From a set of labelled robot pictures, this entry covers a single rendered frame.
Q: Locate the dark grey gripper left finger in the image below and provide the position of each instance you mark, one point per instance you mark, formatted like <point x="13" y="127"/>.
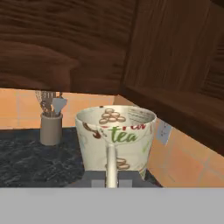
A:
<point x="93" y="176"/>

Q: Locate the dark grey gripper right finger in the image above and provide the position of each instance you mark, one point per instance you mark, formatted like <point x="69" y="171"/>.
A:
<point x="128" y="176"/>

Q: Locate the white mug with tea print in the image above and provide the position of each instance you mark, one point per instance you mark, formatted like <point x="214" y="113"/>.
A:
<point x="128" y="145"/>

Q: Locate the dark wood cabinet door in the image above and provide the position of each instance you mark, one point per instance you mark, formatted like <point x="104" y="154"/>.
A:
<point x="175" y="58"/>

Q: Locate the dark wood cabinet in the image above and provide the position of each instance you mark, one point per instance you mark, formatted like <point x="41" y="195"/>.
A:
<point x="58" y="43"/>

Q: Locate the beige utensil pot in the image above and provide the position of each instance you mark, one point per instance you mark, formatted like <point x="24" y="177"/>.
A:
<point x="51" y="131"/>

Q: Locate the grey spatula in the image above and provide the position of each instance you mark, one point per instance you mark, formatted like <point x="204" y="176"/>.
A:
<point x="59" y="105"/>

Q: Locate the metal whisk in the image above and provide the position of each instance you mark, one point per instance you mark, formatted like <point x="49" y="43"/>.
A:
<point x="44" y="102"/>

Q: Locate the white wall socket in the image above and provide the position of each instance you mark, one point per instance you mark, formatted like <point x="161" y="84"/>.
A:
<point x="164" y="132"/>

